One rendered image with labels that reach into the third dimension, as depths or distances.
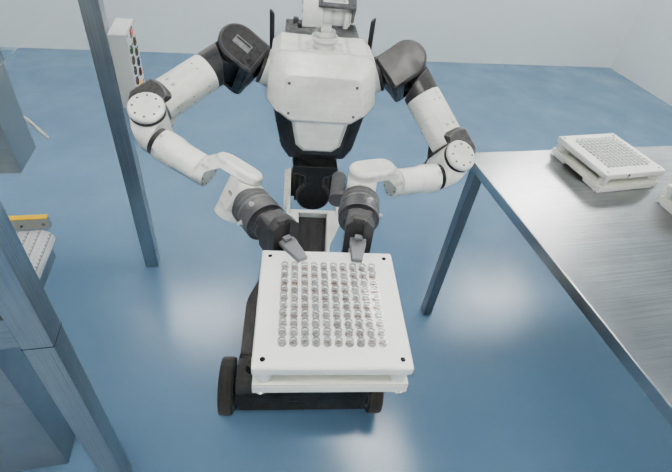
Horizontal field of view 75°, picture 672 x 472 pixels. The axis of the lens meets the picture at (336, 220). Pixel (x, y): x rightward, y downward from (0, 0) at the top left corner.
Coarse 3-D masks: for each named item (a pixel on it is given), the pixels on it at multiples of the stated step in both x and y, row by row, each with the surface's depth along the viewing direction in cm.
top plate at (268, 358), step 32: (288, 256) 82; (320, 256) 82; (384, 256) 84; (288, 288) 76; (320, 288) 77; (384, 288) 78; (256, 320) 70; (288, 320) 71; (320, 320) 72; (384, 320) 73; (256, 352) 66; (288, 352) 67; (320, 352) 67; (352, 352) 68; (384, 352) 68
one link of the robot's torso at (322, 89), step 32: (288, 32) 114; (352, 32) 119; (288, 64) 104; (320, 64) 105; (352, 64) 106; (288, 96) 107; (320, 96) 108; (352, 96) 108; (288, 128) 115; (320, 128) 115; (352, 128) 117; (320, 160) 126
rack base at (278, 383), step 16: (256, 384) 67; (272, 384) 67; (288, 384) 68; (304, 384) 68; (320, 384) 68; (336, 384) 68; (352, 384) 69; (368, 384) 69; (384, 384) 69; (400, 384) 70
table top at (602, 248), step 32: (480, 160) 152; (512, 160) 154; (544, 160) 156; (512, 192) 139; (544, 192) 141; (576, 192) 143; (608, 192) 145; (640, 192) 147; (544, 224) 128; (576, 224) 130; (608, 224) 131; (640, 224) 133; (544, 256) 120; (576, 256) 119; (608, 256) 120; (640, 256) 121; (576, 288) 109; (608, 288) 110; (640, 288) 112; (608, 320) 102; (640, 320) 103; (640, 352) 96; (640, 384) 93
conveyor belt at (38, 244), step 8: (16, 232) 109; (24, 232) 110; (32, 232) 110; (40, 232) 110; (48, 232) 111; (24, 240) 108; (32, 240) 108; (40, 240) 108; (48, 240) 110; (24, 248) 106; (32, 248) 106; (40, 248) 107; (48, 248) 109; (32, 256) 104; (40, 256) 106; (48, 256) 108; (32, 264) 103; (40, 264) 104; (40, 272) 104
